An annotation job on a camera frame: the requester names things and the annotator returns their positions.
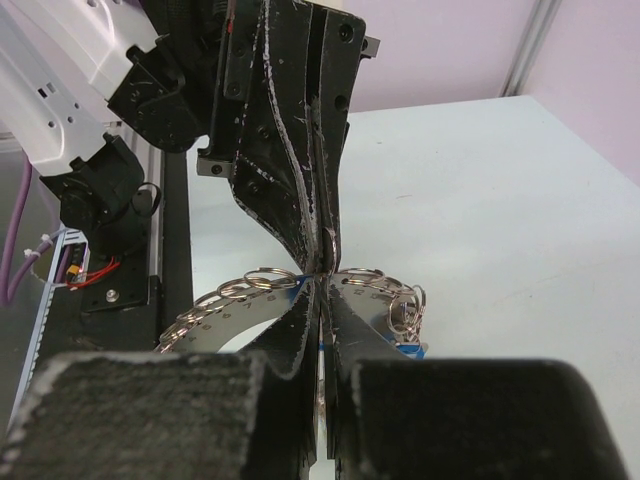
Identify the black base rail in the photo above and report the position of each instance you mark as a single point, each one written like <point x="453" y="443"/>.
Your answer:
<point x="128" y="307"/>

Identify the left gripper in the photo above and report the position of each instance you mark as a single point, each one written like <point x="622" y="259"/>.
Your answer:
<point x="284" y="84"/>

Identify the metal keyring holder disc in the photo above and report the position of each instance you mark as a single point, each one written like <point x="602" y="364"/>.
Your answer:
<point x="259" y="297"/>

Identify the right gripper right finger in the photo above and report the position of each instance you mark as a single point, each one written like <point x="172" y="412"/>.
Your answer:
<point x="391" y="417"/>

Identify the white cable duct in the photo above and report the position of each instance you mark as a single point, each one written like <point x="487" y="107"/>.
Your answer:
<point x="62" y="239"/>

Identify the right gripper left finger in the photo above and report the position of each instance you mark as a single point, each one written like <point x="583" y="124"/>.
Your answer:
<point x="130" y="415"/>

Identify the blue tag key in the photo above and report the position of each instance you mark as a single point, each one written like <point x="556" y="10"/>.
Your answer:
<point x="391" y="308"/>

